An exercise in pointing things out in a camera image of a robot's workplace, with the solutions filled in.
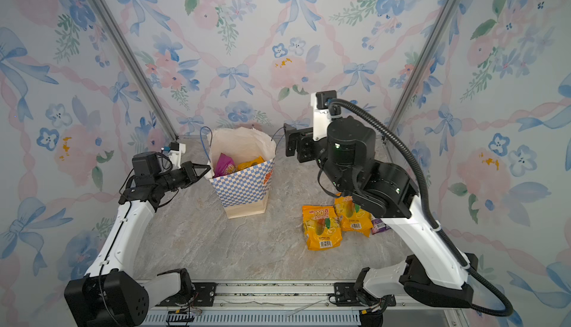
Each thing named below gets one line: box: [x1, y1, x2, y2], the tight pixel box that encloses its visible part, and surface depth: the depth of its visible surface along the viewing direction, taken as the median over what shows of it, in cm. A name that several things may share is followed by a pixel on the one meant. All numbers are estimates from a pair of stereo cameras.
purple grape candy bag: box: [212, 152, 237, 179], surface depth 92 cm
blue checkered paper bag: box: [206, 127, 278, 220], surface depth 85 cm
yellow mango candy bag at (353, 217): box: [333, 195, 374, 238], surface depth 89 cm
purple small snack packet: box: [371, 218, 392, 235], surface depth 90 cm
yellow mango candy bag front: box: [301, 204, 343, 251], surface depth 87 cm
